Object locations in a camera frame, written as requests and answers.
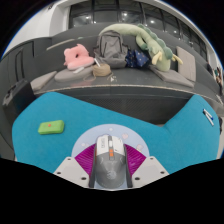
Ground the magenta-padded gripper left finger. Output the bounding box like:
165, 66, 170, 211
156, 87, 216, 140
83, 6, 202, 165
53, 143, 98, 188

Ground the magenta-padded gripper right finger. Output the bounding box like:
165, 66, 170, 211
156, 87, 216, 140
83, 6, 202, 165
123, 143, 170, 188

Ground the grey white computer mouse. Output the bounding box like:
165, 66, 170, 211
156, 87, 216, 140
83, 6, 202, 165
89, 134, 132, 190

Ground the round light blue mouse pad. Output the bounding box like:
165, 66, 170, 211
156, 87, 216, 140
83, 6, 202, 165
71, 123, 151, 158

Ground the green eraser block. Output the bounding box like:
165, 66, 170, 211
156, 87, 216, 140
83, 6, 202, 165
37, 119, 66, 136

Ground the white black-capped marker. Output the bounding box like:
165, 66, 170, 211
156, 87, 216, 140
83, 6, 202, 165
202, 109, 214, 127

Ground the grey round seat cushion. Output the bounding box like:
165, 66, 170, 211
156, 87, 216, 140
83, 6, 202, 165
54, 65, 94, 83

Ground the grey flat seat cushion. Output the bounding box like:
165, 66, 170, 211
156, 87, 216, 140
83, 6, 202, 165
149, 64, 195, 89
30, 70, 58, 92

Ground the black suitcase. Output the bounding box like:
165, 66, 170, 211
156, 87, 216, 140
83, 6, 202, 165
2, 78, 37, 116

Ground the dark blue starred bag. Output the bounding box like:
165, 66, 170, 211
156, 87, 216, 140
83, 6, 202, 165
124, 49, 151, 70

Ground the pink plush toy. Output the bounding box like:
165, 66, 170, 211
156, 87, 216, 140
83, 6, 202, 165
63, 43, 95, 71

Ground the grey square upright cushion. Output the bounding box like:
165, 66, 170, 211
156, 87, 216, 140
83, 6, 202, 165
175, 45, 197, 83

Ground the green dragon plush toy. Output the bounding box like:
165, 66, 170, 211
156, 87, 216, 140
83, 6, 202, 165
98, 23, 184, 72

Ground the grey backpack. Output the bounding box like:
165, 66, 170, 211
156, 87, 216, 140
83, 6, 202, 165
93, 29, 129, 69

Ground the person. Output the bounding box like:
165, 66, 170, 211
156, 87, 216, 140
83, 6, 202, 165
213, 66, 224, 88

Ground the tan drawstring pouch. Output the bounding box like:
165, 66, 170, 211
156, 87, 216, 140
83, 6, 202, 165
92, 63, 112, 78

